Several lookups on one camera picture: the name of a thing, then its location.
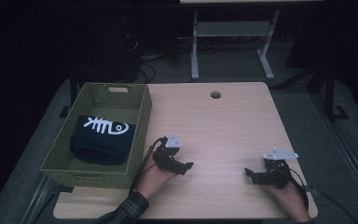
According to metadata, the black metal stand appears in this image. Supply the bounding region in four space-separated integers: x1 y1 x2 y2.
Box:
306 62 351 122

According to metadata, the dark navy pet garment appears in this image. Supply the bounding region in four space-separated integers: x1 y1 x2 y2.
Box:
69 115 137 166

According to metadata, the white metal desk frame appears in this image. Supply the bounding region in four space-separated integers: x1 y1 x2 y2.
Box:
190 8 281 81

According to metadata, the person's right hand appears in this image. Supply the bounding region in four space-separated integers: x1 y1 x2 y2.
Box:
265 181 312 223

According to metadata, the tangle of black floor cables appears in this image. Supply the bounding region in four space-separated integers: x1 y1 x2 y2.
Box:
127 34 194 84

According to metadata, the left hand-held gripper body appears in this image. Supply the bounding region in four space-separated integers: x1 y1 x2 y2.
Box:
152 133 185 174

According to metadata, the black floor cable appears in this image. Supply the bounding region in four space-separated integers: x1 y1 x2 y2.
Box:
318 189 358 224

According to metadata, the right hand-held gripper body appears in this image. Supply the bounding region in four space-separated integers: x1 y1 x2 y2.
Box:
255 147 299 190

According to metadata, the person's left hand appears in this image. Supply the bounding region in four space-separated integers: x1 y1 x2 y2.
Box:
135 161 177 201

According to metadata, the green woven basket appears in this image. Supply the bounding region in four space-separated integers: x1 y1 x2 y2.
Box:
40 82 153 189

